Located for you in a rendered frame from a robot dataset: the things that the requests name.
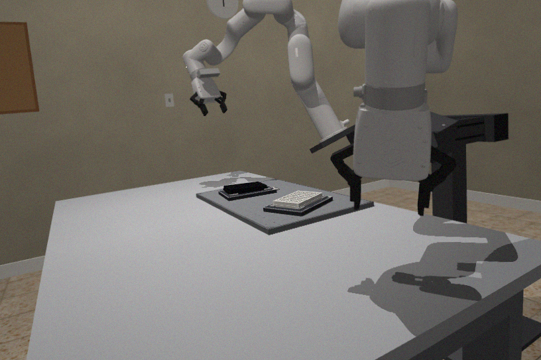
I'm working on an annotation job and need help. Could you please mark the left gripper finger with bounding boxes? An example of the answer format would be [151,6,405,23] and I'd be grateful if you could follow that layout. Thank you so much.
[330,143,362,210]
[418,146,457,216]

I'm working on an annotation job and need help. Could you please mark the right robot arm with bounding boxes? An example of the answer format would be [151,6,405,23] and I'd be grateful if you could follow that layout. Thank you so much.
[183,0,350,143]

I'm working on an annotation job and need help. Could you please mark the grey rectangular frame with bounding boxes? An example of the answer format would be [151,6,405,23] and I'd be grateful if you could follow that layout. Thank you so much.
[218,186,276,201]

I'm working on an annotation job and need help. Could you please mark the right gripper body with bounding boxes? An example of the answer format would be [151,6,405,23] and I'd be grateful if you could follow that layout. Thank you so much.
[192,77,221,104]

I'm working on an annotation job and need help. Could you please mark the black rectangular frame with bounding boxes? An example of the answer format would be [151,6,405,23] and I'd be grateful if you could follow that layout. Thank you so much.
[263,196,333,216]

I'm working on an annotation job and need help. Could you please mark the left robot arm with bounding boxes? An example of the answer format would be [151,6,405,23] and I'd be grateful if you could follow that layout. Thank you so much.
[338,0,457,111]

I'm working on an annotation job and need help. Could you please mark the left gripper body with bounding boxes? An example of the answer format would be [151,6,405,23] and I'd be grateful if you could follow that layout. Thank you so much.
[353,103,432,181]

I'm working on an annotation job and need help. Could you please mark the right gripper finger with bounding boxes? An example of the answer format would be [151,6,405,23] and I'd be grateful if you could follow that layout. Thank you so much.
[214,91,227,113]
[190,92,208,116]

